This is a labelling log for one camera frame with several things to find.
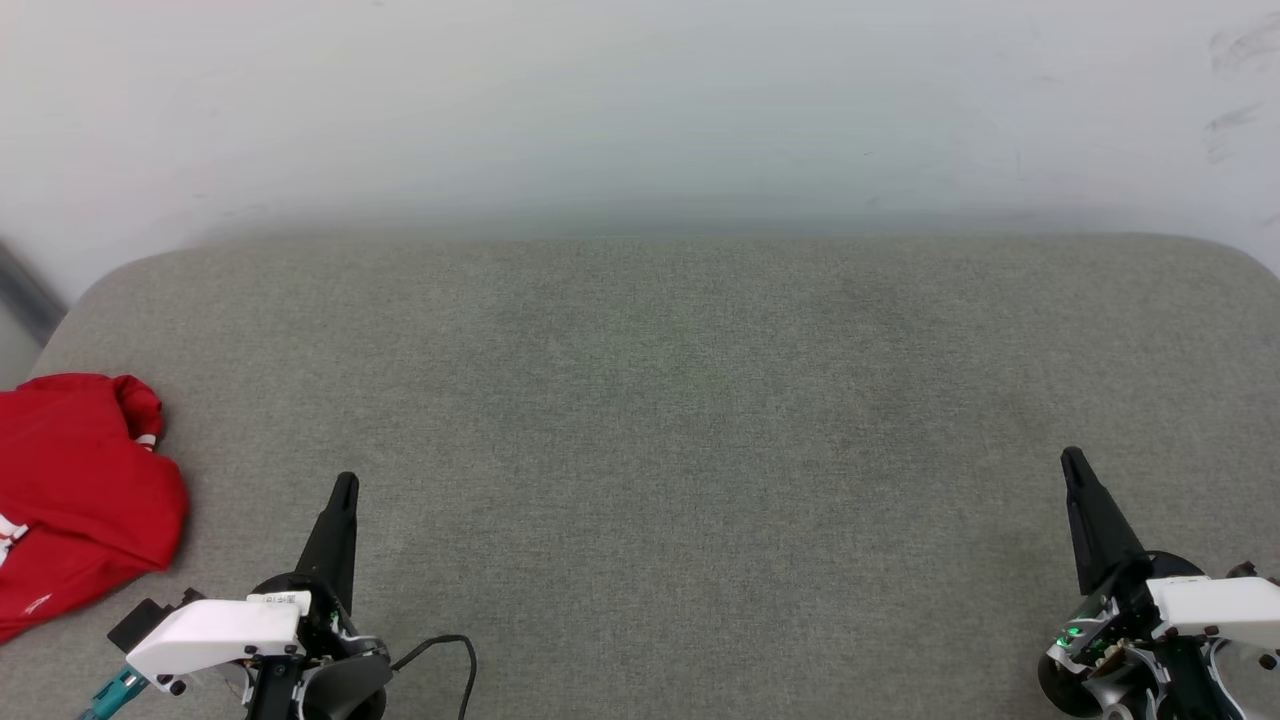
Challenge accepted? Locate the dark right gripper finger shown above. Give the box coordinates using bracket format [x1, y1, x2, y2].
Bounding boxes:
[1060, 447, 1153, 598]

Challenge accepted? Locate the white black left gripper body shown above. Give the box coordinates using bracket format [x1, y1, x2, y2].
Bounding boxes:
[125, 572, 394, 720]

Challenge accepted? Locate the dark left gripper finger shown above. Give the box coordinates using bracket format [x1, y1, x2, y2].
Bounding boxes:
[294, 472, 361, 615]

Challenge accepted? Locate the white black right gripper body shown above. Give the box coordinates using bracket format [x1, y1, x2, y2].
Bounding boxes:
[1037, 550, 1280, 720]

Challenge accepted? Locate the red basketball jersey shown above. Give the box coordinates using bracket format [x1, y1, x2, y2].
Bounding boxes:
[0, 373, 191, 646]

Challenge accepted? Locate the teal cable connector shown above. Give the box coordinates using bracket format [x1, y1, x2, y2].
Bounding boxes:
[80, 665, 151, 720]

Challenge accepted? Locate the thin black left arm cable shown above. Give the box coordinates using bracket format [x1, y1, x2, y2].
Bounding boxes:
[390, 635, 478, 720]

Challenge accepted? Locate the dark grey wall trim strip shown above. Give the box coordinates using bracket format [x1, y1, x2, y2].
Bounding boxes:
[0, 238, 69, 346]

